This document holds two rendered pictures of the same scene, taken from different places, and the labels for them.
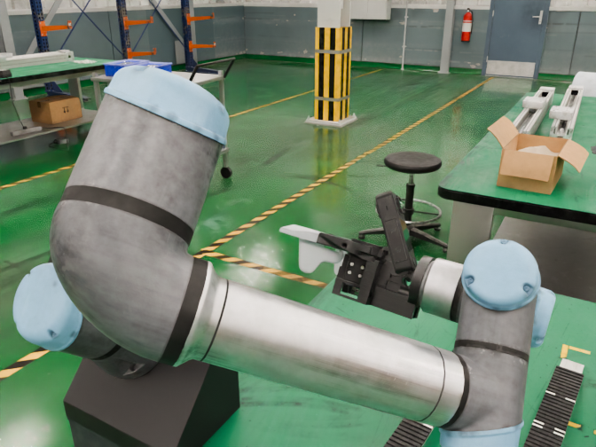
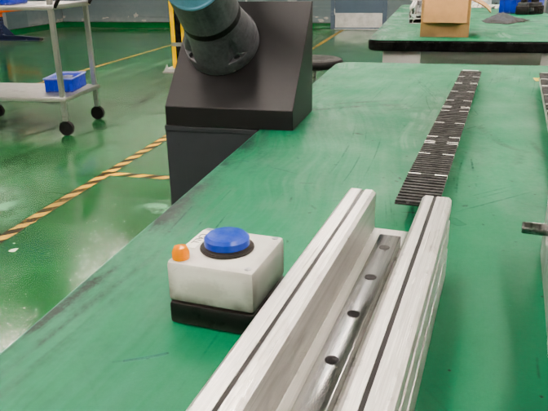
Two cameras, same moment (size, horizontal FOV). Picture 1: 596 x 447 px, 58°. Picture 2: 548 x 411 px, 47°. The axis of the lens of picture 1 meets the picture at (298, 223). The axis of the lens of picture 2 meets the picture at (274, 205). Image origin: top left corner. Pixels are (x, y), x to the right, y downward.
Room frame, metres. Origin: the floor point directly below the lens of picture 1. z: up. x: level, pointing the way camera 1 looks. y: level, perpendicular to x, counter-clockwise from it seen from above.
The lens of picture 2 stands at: (-0.48, 0.53, 1.07)
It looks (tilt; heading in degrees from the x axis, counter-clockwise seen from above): 21 degrees down; 345
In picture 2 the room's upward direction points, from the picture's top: 1 degrees counter-clockwise
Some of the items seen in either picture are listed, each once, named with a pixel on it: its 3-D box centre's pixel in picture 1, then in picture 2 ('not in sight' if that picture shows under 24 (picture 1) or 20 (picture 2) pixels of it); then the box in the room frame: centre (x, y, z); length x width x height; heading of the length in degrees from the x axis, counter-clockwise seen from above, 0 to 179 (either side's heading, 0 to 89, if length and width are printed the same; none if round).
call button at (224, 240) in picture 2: not in sight; (227, 244); (0.02, 0.44, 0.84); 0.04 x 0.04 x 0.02
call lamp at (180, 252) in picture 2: not in sight; (180, 251); (0.02, 0.48, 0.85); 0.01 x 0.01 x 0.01
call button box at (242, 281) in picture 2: not in sight; (237, 278); (0.02, 0.43, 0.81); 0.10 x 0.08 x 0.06; 55
